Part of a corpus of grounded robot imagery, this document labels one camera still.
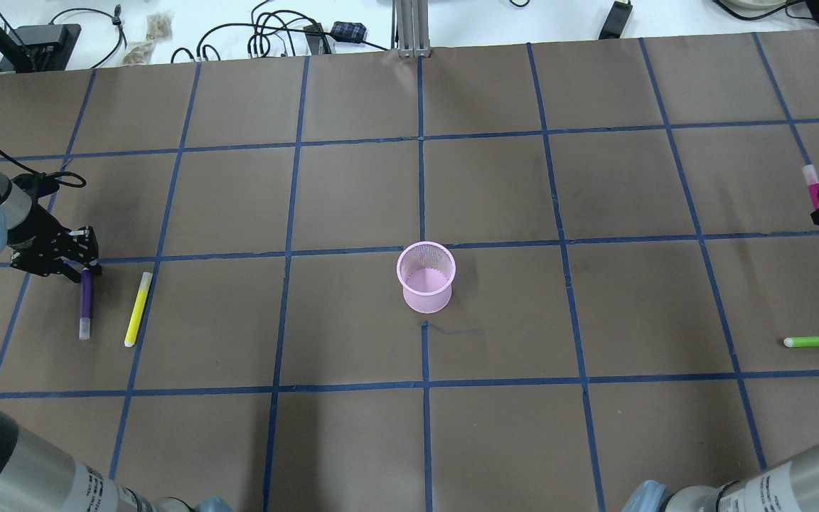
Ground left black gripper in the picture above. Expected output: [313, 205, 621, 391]
[10, 206, 103, 279]

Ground purple marker pen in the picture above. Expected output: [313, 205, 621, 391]
[78, 268, 94, 341]

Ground pink marker pen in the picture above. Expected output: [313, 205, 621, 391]
[802, 164, 819, 227]

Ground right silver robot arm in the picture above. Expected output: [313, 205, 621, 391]
[623, 165, 819, 511]

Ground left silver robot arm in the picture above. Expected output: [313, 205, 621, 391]
[0, 166, 230, 511]

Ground pink mesh pen cup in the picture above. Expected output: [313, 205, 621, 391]
[396, 242, 457, 314]

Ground yellow highlighter pen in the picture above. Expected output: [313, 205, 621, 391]
[124, 272, 153, 348]

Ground small bag of parts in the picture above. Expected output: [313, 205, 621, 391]
[122, 40, 156, 67]

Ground black power adapter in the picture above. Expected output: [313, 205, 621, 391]
[598, 1, 633, 40]

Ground brown paper table mat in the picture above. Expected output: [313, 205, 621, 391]
[0, 30, 819, 511]

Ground blue plaid pouch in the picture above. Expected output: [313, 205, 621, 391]
[329, 21, 368, 43]

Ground black camera stand base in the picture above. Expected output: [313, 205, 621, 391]
[7, 23, 82, 72]

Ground aluminium frame post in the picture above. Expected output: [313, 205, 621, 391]
[391, 1, 430, 58]

